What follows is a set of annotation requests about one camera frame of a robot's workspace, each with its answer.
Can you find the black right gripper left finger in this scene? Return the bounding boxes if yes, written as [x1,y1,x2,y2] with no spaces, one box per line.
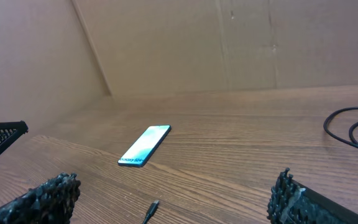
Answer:
[0,172,81,224]

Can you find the black USB charging cable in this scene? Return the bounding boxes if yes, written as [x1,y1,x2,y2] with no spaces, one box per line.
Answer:
[140,106,358,224]

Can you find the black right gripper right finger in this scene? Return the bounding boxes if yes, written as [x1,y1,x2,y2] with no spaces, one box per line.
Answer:
[267,167,358,224]

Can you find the blue Samsung Galaxy smartphone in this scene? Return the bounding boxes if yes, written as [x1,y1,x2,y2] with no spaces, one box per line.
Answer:
[117,124,172,167]

